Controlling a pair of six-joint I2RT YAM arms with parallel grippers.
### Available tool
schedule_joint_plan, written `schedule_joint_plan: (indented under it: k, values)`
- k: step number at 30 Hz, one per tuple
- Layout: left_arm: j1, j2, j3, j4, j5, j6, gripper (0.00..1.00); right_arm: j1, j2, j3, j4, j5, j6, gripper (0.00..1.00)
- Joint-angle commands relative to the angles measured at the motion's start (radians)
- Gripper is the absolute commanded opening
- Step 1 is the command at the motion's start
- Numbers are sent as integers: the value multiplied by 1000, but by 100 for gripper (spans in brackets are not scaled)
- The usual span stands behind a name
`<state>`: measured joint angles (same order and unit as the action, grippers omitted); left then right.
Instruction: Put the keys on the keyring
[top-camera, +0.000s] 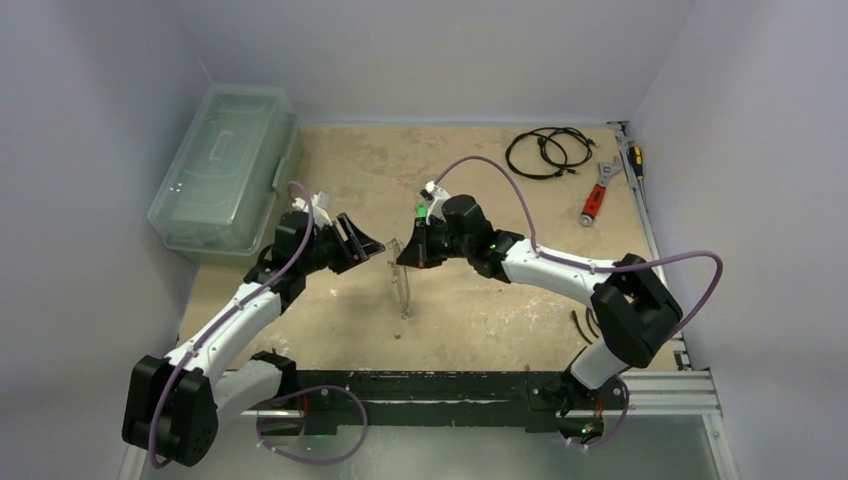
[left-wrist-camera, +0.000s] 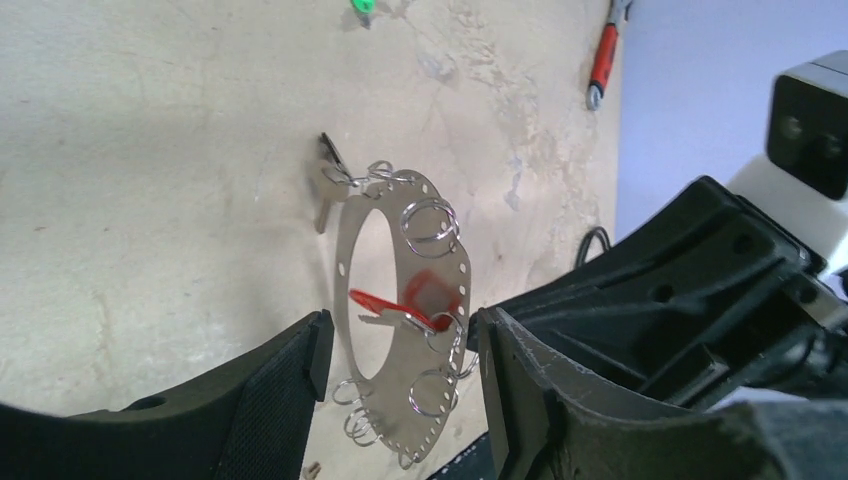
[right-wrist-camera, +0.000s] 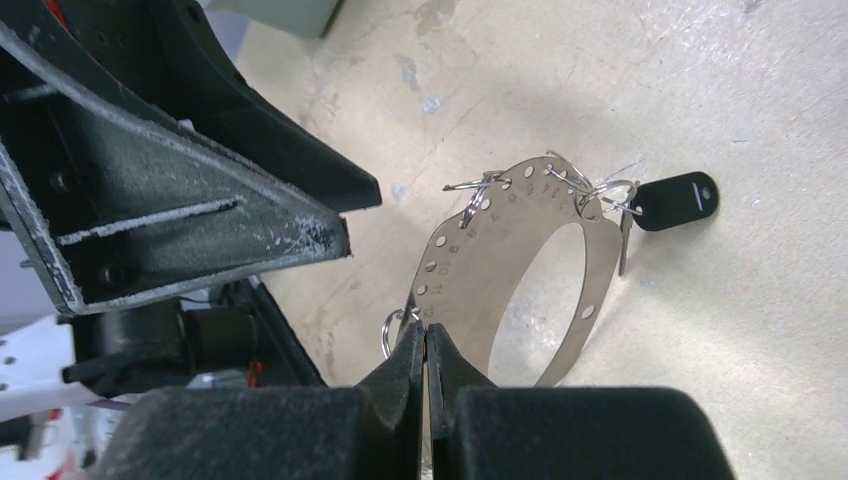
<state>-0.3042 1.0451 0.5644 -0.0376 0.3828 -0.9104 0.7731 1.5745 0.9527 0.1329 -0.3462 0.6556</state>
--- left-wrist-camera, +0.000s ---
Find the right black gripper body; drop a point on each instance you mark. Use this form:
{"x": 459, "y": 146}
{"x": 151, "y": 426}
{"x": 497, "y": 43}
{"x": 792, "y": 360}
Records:
{"x": 709, "y": 295}

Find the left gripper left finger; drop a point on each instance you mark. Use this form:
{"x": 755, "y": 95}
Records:
{"x": 248, "y": 418}

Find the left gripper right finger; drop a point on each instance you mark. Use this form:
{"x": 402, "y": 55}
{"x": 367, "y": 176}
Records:
{"x": 549, "y": 417}

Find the red tagged key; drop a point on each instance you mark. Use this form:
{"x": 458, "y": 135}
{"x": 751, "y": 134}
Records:
{"x": 427, "y": 301}

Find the green tagged key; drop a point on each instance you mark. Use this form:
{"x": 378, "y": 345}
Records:
{"x": 363, "y": 10}

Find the red handled adjustable wrench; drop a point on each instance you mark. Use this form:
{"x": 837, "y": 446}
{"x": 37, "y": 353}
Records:
{"x": 605, "y": 53}

